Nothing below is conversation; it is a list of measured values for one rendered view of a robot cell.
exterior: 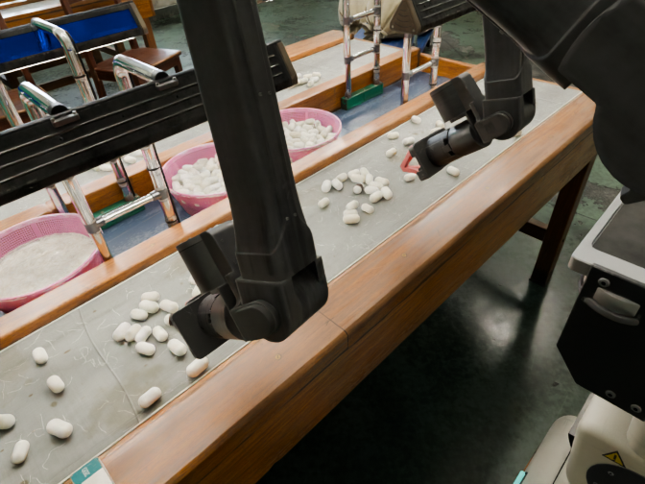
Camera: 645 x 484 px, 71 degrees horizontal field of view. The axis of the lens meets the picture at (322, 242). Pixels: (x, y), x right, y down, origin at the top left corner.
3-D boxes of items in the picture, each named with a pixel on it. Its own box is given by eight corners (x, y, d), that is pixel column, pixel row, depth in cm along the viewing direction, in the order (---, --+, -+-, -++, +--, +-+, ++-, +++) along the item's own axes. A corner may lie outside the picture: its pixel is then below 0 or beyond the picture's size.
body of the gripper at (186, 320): (166, 316, 55) (180, 315, 49) (234, 273, 60) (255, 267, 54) (195, 360, 56) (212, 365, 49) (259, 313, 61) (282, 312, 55)
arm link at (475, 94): (513, 130, 67) (534, 114, 73) (479, 60, 66) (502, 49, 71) (449, 159, 77) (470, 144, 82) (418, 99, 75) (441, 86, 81)
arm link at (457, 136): (485, 150, 73) (502, 137, 76) (465, 111, 72) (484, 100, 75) (453, 163, 79) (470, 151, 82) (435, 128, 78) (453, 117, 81)
